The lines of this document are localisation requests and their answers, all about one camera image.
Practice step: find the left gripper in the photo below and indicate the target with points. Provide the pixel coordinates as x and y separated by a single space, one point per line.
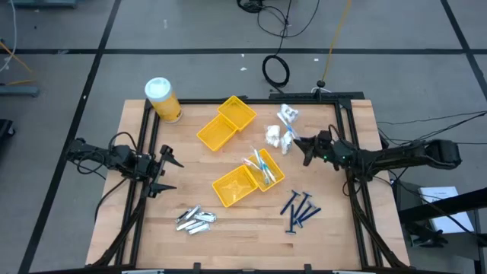
146 165

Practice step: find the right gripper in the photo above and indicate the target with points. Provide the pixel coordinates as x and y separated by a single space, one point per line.
329 150

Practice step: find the white cotton packet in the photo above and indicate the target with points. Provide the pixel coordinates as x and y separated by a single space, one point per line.
286 144
272 136
289 113

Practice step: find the toothbrush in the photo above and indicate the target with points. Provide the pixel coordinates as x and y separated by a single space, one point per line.
251 164
288 127
262 165

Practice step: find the yellow plastic slotted basket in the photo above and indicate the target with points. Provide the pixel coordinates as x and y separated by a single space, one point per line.
234 186
275 171
217 132

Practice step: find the packaged silver nail clipper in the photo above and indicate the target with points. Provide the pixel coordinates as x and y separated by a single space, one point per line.
182 217
199 229
193 212
205 217
196 225
186 225

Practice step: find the blue marker pen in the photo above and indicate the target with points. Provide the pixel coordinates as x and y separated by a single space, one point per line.
312 215

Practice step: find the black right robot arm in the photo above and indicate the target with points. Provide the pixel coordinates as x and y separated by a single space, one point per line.
399 154

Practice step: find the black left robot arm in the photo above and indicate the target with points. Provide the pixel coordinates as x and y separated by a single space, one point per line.
114 156

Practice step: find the yellow wipes canister white lid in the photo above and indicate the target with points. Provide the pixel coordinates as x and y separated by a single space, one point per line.
160 95

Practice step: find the black plastic clamp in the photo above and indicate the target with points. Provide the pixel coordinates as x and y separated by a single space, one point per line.
307 268
196 267

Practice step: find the white booklet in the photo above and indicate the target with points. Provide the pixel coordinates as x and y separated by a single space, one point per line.
437 198

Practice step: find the black metal beam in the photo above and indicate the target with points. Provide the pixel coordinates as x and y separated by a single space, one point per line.
456 203

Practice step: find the black floor equipment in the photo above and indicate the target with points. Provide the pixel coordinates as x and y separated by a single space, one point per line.
5 127

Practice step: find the grey metal desk foot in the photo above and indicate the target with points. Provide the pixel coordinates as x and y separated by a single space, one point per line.
45 3
19 91

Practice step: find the black aluminium table frame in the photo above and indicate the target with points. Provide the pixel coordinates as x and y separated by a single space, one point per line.
304 101

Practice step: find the silver metal bracket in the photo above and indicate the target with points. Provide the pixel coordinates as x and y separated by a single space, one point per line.
354 272
142 271

